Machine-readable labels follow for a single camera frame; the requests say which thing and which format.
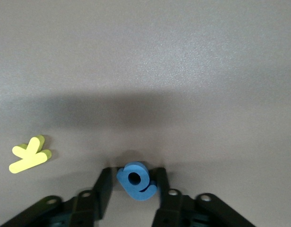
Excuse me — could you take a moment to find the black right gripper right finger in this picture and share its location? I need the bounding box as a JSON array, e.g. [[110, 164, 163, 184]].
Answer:
[[151, 167, 257, 227]]

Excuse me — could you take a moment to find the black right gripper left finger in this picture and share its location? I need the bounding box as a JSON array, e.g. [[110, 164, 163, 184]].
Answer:
[[0, 167, 114, 227]]

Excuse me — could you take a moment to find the blue foam letter e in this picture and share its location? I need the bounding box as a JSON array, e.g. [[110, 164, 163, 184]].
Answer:
[[116, 161, 158, 202]]

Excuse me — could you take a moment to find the yellow foam letter K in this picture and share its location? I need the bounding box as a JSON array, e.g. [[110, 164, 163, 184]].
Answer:
[[9, 134, 53, 175]]

